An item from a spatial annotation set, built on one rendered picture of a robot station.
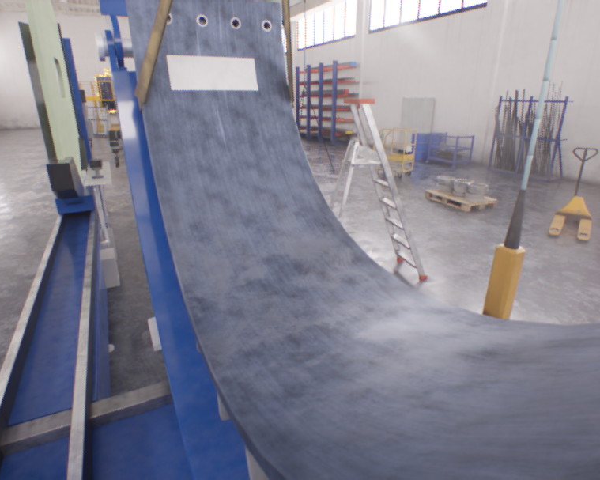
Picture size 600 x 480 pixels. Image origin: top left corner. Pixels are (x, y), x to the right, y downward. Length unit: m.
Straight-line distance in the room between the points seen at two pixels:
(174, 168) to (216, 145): 0.22
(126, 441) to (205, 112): 1.49
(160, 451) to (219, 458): 0.66
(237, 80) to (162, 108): 0.37
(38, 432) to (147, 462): 0.51
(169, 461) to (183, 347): 0.52
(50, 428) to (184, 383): 0.80
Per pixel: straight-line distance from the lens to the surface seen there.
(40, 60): 4.52
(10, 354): 2.54
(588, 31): 12.42
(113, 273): 4.12
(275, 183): 1.63
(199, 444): 1.33
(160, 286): 1.71
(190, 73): 1.82
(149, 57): 1.70
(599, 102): 12.02
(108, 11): 2.35
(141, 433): 2.00
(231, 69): 1.87
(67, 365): 2.48
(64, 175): 4.27
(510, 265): 1.43
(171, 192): 1.53
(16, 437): 2.14
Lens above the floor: 1.96
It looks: 21 degrees down
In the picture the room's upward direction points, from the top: straight up
